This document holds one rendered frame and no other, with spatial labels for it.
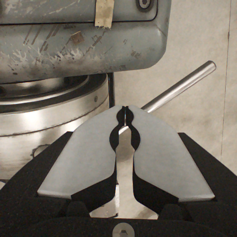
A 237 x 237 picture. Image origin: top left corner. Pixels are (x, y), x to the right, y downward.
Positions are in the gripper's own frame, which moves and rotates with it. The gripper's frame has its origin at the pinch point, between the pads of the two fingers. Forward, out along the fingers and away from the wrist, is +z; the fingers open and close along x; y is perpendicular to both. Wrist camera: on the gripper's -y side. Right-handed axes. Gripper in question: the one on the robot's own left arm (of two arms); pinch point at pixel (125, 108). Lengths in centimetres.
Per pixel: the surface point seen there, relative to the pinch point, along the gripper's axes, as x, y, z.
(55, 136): -10.8, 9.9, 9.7
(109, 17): -1.8, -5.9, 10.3
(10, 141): -16.4, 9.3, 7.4
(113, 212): -6, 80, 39
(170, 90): 4.7, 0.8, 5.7
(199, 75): 7.4, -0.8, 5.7
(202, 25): 70, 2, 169
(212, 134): 121, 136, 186
